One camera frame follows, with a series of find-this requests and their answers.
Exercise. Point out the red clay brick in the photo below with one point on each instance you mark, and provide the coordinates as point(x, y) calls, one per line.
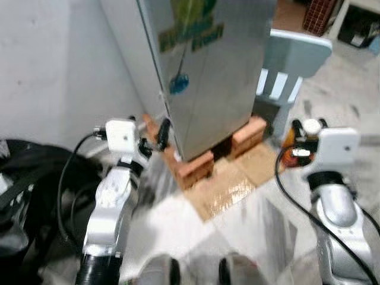
point(244, 148)
point(148, 124)
point(249, 129)
point(196, 181)
point(196, 163)

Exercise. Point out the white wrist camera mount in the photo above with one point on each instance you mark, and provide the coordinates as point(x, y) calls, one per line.
point(122, 136)
point(338, 145)

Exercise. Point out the flattened brown cardboard sheet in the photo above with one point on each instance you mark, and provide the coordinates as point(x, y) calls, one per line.
point(261, 165)
point(222, 190)

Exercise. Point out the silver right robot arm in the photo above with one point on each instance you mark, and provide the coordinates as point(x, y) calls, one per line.
point(335, 208)

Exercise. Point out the light blue plastic chair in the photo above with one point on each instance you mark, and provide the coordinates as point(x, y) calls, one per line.
point(297, 53)

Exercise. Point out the brown lattice basket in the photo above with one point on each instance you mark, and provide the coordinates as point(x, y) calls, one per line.
point(319, 15)

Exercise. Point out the grey robot foot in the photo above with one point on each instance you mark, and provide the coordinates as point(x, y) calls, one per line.
point(155, 272)
point(243, 272)

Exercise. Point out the white shelf unit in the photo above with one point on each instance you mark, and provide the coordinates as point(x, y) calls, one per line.
point(346, 5)

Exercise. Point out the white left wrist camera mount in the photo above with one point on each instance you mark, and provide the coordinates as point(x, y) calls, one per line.
point(122, 136)

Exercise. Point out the silver fridge door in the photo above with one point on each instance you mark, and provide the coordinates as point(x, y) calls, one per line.
point(219, 89)

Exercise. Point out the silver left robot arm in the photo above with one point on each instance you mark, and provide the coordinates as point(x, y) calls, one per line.
point(110, 208)

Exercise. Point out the grey robot left foot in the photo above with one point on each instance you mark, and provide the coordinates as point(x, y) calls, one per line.
point(155, 272)

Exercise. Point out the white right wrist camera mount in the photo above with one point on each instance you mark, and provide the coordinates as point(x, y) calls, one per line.
point(338, 145)

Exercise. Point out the small blue container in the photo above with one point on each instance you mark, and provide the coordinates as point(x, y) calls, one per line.
point(374, 45)

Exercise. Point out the ribbed bottle orange red liquid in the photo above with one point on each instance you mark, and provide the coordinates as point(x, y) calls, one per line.
point(312, 126)

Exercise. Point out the black bag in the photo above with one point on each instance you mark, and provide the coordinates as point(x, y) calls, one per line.
point(35, 172)

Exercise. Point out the grey robot right foot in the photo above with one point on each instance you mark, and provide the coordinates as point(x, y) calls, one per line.
point(243, 272)

